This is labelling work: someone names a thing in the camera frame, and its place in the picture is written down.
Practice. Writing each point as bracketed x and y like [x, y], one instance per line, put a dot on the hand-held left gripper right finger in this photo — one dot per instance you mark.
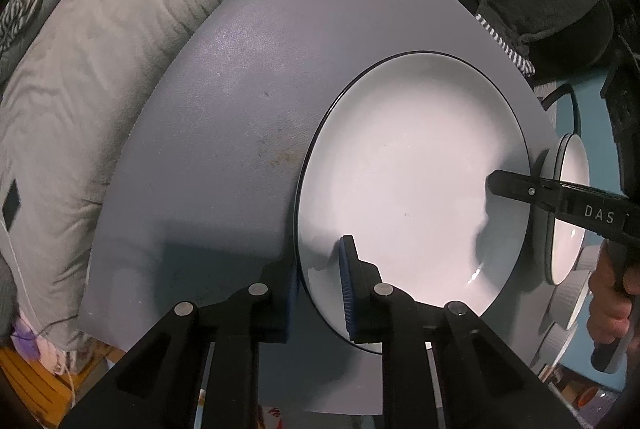
[347, 289]

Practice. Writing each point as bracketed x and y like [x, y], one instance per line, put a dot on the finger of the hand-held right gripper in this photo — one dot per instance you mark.
[515, 186]

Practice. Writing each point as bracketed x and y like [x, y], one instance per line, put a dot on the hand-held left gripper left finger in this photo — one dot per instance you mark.
[287, 304]

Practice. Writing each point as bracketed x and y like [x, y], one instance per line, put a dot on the white bowl black rim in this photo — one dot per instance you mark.
[567, 254]

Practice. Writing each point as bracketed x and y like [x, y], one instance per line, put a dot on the large white plate black rim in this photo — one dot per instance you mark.
[410, 149]

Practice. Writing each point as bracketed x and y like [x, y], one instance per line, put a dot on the person's right hand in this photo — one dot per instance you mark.
[605, 304]

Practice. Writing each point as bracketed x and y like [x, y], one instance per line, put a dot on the white ribbed ramekin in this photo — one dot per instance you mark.
[552, 344]
[572, 296]

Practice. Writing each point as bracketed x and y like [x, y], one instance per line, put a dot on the grey white striped cloth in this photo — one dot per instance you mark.
[505, 41]

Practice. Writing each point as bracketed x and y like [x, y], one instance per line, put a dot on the orange crate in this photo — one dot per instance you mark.
[35, 379]

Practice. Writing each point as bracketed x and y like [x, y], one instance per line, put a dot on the grey quilted duvet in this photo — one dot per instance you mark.
[100, 84]

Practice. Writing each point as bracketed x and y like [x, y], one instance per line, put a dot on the black white zebra cloth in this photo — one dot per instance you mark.
[20, 16]

